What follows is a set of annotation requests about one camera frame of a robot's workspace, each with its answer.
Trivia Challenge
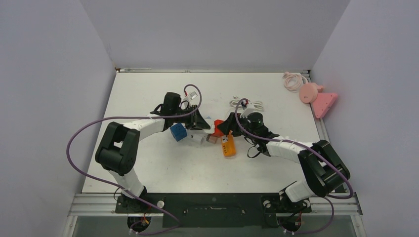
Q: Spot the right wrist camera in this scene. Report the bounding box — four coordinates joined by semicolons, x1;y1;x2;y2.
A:
239;99;256;118

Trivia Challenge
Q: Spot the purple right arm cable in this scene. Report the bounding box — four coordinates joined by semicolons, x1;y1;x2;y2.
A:
234;98;354;200

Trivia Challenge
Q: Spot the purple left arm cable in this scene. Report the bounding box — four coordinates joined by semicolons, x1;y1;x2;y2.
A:
66;84;203;197

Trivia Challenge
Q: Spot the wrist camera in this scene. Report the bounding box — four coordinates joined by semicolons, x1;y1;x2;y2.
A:
182;91;198;105
239;99;256;118

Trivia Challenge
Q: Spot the white plug charger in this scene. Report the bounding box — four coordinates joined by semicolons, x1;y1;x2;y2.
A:
190;134;204;145

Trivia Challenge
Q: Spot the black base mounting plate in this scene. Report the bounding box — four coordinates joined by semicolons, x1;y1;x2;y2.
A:
115;193;312;228

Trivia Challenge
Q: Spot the red cube socket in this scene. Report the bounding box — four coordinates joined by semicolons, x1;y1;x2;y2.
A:
211;119;225;137

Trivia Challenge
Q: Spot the pink brown plug charger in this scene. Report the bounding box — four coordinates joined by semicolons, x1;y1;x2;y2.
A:
206;135;218;144

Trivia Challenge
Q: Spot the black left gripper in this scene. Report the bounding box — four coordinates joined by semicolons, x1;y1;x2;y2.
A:
171;105;209;130

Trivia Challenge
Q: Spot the orange power strip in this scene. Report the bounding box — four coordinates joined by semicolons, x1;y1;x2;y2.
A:
220;131;237;158

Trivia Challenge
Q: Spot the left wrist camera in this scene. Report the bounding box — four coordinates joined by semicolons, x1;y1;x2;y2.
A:
182;91;198;105

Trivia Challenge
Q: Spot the pink coiled cable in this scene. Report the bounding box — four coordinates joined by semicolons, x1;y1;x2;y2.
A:
282;71;309;93

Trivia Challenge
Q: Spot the blue cube socket adapter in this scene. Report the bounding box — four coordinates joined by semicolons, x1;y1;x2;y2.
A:
169;123;188;142

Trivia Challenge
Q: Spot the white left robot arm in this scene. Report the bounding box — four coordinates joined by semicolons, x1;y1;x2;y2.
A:
95;92;214;212

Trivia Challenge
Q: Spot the pink triangular power strip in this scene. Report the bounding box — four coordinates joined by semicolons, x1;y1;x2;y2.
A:
312;92;338;119

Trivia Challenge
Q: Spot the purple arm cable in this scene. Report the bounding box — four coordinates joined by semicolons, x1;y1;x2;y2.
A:
234;98;354;200
66;84;203;197

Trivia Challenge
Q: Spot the white power cord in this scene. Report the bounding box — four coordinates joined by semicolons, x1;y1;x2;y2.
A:
228;96;265;113

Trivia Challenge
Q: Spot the pink round socket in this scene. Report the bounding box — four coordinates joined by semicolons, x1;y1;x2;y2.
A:
299;82;324;104

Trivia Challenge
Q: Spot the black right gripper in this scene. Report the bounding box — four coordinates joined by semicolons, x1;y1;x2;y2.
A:
219;112;257;140

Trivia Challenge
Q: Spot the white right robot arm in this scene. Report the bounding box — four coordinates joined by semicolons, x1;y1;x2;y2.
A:
216;112;350;211

